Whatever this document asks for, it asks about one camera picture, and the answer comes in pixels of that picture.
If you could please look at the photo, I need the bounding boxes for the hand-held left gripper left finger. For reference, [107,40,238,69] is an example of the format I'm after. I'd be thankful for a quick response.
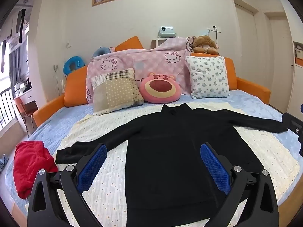
[27,143,108,227]

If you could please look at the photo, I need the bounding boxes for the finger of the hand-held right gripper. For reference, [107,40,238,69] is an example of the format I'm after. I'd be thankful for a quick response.
[282,112,303,156]

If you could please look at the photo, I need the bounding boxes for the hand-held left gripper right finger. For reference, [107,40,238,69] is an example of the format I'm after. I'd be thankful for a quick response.
[200,142,280,227]

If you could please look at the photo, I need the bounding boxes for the black sweater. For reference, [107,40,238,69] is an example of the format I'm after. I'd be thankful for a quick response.
[55,103,289,227]

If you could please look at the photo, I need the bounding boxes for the dark hanging clothes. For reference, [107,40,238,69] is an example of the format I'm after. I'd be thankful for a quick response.
[16,8,26,44]

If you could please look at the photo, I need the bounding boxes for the cream dotted blanket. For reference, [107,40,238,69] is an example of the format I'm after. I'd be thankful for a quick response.
[55,102,300,227]

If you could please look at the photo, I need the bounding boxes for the red garment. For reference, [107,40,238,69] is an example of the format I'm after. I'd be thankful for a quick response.
[13,141,58,199]

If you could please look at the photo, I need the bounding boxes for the cream door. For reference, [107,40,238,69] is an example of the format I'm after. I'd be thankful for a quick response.
[264,12,294,109]
[233,0,261,79]

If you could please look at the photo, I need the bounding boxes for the beige patchwork pillow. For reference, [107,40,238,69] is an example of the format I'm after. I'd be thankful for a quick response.
[91,68,144,116]

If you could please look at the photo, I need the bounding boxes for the orange sofa bed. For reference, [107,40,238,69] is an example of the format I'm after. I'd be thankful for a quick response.
[32,36,271,128]

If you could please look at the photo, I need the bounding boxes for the orange chair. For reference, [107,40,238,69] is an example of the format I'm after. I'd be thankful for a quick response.
[12,97,38,138]

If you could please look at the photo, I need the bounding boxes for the white floral pillow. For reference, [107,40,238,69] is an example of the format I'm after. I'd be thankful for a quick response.
[185,55,230,99]

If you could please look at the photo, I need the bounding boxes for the white desk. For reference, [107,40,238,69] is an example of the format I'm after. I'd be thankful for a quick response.
[13,90,38,133]

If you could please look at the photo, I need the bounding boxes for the white dried branches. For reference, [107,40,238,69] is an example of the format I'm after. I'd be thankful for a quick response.
[52,65,65,94]

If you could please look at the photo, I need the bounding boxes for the pink bear cushion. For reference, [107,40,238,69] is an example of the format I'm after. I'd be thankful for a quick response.
[139,72,181,104]

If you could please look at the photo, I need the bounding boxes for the balcony railing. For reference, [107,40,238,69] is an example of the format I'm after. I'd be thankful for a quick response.
[0,87,12,128]

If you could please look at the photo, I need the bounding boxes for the blue neck pillow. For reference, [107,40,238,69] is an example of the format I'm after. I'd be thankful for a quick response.
[92,47,115,58]

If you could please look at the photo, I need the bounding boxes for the brown plush toy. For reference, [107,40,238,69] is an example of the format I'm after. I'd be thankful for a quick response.
[191,35,219,55]

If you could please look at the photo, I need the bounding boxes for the pink cat-print blanket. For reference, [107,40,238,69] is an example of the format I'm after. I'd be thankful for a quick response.
[86,37,192,106]

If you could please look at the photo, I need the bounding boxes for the grey curtain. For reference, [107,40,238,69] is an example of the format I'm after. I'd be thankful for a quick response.
[8,39,30,83]

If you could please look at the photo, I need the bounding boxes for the white shelf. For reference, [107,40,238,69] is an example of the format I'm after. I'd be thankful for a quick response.
[151,37,179,49]

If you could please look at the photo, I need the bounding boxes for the teal projector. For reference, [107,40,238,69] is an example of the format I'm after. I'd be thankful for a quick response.
[158,26,176,38]

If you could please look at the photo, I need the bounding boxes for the blue swim ring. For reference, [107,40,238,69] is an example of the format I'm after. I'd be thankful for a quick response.
[64,56,86,77]

